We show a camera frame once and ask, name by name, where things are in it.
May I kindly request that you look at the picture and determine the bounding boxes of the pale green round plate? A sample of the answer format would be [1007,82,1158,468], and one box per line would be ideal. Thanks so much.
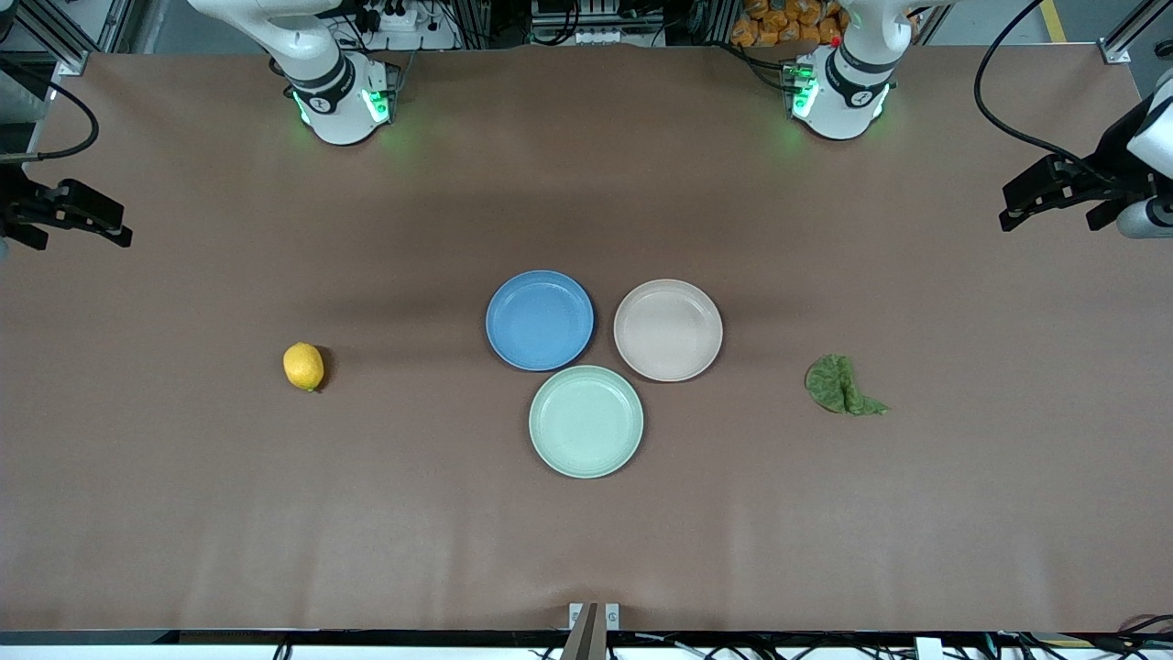
[529,365,644,479]

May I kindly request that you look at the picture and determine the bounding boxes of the black and white electronics box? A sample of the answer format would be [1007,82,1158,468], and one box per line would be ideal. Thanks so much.
[530,0,665,47]

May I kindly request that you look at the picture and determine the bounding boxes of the white power strip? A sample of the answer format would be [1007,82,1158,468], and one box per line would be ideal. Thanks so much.
[353,0,459,51]

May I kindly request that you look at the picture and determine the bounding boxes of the aluminium frame profile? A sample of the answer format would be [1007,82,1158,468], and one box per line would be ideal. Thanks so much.
[0,0,125,76]
[1100,0,1173,65]

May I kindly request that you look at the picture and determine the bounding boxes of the green lettuce leaf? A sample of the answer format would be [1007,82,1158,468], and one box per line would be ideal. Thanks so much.
[805,354,891,417]

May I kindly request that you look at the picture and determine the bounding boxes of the metal clamp bracket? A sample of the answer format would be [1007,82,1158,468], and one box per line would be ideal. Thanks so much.
[568,602,621,660]

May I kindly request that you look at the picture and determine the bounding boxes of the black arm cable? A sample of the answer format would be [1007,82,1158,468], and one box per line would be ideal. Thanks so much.
[974,0,1114,184]
[0,57,100,164]

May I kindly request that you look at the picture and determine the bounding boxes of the blue round plate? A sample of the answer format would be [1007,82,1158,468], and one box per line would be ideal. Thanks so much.
[486,269,596,372]

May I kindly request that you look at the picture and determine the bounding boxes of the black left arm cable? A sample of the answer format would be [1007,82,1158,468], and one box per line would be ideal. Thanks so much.
[974,0,1114,184]

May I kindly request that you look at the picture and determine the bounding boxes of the pile of orange packets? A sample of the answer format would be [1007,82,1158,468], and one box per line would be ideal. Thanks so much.
[730,0,849,49]

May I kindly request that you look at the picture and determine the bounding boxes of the beige round plate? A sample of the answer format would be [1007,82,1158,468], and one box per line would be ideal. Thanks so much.
[613,279,724,383]

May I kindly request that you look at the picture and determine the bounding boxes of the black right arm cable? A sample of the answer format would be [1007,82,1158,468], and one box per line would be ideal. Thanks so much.
[0,57,100,164]

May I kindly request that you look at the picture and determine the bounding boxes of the yellow lemon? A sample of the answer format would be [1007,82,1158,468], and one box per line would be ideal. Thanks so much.
[282,342,326,393]

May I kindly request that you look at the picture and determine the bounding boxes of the black base cable bundle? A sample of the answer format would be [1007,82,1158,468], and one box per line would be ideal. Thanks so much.
[729,41,798,93]

